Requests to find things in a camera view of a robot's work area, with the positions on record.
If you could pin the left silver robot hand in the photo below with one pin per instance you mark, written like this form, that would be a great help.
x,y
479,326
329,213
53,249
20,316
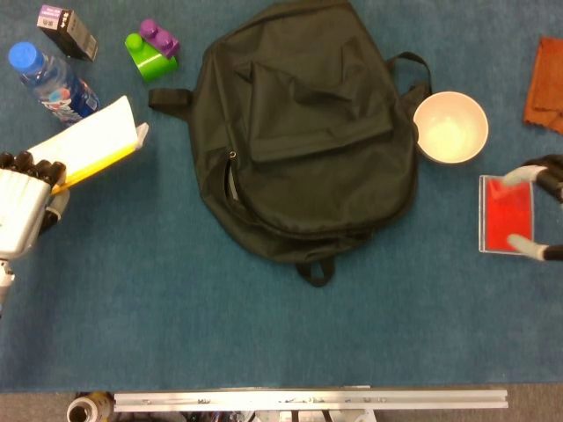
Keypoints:
x,y
22,206

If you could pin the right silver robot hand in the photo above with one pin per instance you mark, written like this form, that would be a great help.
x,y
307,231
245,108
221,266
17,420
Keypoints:
x,y
550,169

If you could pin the yellow and white book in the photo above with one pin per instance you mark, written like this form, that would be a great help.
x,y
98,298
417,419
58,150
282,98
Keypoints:
x,y
88,136

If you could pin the black backpack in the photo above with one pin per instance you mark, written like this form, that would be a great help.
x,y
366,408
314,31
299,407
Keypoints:
x,y
308,176

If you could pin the clear case with red insert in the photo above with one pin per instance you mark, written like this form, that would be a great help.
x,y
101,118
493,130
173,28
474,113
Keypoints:
x,y
506,215

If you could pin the rust brown cloth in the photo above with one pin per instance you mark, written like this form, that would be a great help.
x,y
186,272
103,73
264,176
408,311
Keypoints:
x,y
547,88

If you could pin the white bowl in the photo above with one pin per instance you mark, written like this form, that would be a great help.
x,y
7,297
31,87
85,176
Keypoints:
x,y
451,127

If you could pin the blue plastic drink bottle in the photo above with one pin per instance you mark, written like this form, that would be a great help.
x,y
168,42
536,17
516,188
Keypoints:
x,y
57,92

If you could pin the black carton with purple end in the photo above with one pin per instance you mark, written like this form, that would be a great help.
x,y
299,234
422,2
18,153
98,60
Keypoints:
x,y
72,33

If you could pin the green toy block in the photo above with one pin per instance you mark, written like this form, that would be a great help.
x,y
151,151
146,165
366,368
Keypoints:
x,y
151,66

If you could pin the tape roll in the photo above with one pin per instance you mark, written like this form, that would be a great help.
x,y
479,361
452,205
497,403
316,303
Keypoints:
x,y
83,411

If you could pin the purple toy block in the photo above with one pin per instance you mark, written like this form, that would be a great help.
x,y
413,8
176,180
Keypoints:
x,y
160,39

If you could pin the blue felt table cover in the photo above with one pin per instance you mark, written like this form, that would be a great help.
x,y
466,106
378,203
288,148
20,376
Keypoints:
x,y
220,334

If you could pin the aluminium profile rail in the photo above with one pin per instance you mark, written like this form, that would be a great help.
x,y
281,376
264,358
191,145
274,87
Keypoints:
x,y
308,401

